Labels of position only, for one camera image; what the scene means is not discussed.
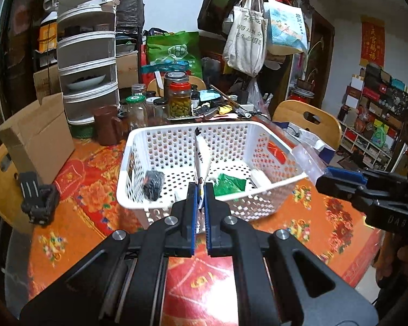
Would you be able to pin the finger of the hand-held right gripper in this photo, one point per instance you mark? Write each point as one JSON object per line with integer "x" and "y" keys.
{"x": 340, "y": 188}
{"x": 346, "y": 175}

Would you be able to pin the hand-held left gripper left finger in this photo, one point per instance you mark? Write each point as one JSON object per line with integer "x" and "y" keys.
{"x": 190, "y": 217}

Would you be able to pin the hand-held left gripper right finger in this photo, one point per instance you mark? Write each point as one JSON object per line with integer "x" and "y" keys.
{"x": 209, "y": 217}

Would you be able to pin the green packet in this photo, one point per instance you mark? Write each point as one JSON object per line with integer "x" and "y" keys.
{"x": 229, "y": 183}

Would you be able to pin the clear plastic zip bag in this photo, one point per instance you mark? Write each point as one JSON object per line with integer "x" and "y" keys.
{"x": 307, "y": 159}

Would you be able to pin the dark patterned pouch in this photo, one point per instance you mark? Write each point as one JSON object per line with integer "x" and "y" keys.
{"x": 153, "y": 185}

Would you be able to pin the small white packet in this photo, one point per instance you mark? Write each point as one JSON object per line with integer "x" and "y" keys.
{"x": 201, "y": 156}

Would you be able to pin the white perforated plastic basket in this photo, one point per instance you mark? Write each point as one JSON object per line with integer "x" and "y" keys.
{"x": 163, "y": 142}

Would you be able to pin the shelf of boxes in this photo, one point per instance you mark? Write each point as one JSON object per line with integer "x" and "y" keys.
{"x": 374, "y": 119}

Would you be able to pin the red floral tablecloth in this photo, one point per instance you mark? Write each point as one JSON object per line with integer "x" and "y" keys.
{"x": 88, "y": 193}

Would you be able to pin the pickle jar with red label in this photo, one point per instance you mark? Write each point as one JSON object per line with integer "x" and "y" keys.
{"x": 180, "y": 103}

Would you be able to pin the glass jar with green lid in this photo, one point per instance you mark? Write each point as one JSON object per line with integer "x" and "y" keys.
{"x": 136, "y": 112}

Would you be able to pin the clear hanging plastic bag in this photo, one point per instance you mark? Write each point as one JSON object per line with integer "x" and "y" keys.
{"x": 256, "y": 95}

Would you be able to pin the brown clay mug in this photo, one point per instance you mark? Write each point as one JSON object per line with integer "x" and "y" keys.
{"x": 108, "y": 125}

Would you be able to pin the black phone holder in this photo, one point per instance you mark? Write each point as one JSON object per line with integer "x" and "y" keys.
{"x": 37, "y": 200}

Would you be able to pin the brown cardboard carton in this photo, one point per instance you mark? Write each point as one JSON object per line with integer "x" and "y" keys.
{"x": 127, "y": 69}

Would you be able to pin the blue printed tote bag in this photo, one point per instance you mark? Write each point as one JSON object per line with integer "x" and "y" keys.
{"x": 285, "y": 27}

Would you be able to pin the beige canvas tote bag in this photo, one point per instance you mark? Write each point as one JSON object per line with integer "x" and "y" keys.
{"x": 246, "y": 44}

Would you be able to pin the green shopping bag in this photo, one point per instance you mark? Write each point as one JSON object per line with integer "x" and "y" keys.
{"x": 173, "y": 51}

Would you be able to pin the open cardboard box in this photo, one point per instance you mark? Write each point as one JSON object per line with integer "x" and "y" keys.
{"x": 37, "y": 139}

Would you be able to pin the stacked white food cover tower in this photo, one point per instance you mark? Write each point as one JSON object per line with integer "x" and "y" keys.
{"x": 88, "y": 57}

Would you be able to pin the black hanging bag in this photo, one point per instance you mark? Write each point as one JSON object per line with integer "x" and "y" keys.
{"x": 212, "y": 3}

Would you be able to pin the black plastic bag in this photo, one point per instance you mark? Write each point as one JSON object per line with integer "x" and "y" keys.
{"x": 131, "y": 6}

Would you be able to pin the red wall scroll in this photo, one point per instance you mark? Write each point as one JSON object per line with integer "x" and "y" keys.
{"x": 372, "y": 40}

